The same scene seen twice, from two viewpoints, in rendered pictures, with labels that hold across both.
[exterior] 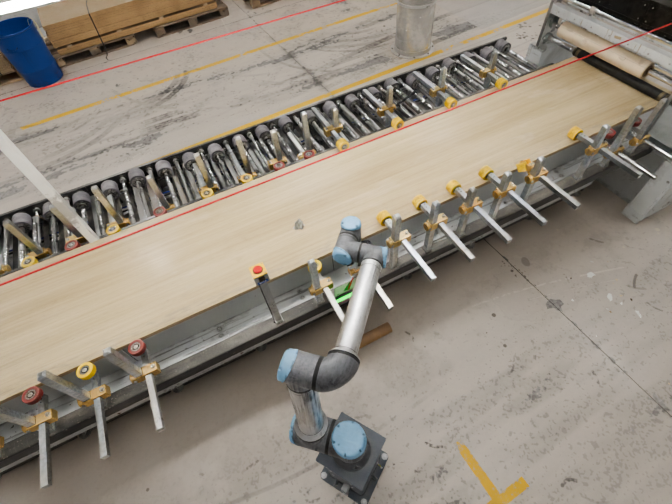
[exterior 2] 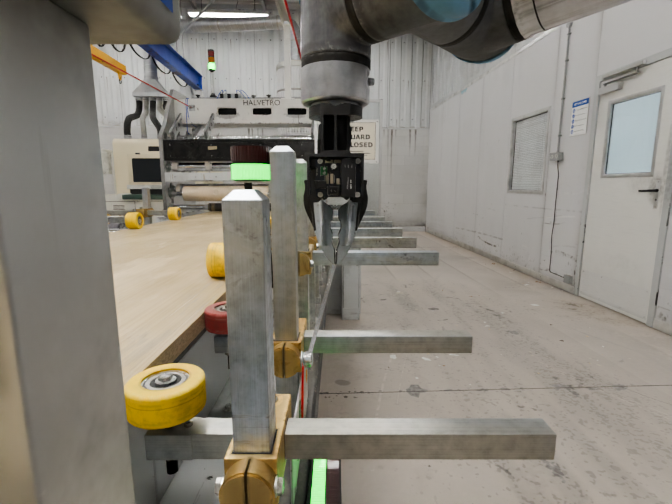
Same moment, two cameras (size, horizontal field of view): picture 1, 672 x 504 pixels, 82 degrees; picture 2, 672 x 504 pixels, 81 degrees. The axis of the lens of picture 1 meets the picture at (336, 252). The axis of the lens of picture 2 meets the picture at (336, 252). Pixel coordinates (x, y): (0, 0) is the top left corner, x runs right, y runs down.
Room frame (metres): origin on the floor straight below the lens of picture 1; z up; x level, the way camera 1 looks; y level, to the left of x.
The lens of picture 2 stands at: (0.92, 0.42, 1.11)
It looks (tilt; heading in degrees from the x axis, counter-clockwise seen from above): 10 degrees down; 292
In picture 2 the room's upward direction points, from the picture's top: straight up
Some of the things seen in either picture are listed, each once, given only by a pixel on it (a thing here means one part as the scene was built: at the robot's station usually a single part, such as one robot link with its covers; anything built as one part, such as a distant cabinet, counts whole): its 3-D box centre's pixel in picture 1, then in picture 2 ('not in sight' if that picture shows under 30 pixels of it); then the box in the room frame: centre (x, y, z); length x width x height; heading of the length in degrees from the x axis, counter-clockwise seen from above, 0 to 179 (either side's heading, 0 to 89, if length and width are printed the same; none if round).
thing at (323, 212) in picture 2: not in sight; (324, 233); (1.13, -0.07, 1.04); 0.06 x 0.03 x 0.09; 112
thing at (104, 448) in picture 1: (100, 412); not in sight; (0.58, 1.22, 0.81); 0.44 x 0.03 x 0.04; 22
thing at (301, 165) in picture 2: (394, 243); (300, 270); (1.30, -0.34, 0.93); 0.04 x 0.04 x 0.48; 22
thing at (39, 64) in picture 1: (29, 52); not in sight; (5.56, 3.77, 0.36); 0.59 x 0.57 x 0.73; 24
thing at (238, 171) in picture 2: not in sight; (251, 172); (1.25, -0.09, 1.13); 0.06 x 0.06 x 0.02
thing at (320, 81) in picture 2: not in sight; (337, 90); (1.11, -0.08, 1.23); 0.10 x 0.09 x 0.05; 22
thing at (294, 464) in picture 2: (354, 283); (301, 415); (1.18, -0.09, 0.75); 0.26 x 0.01 x 0.10; 112
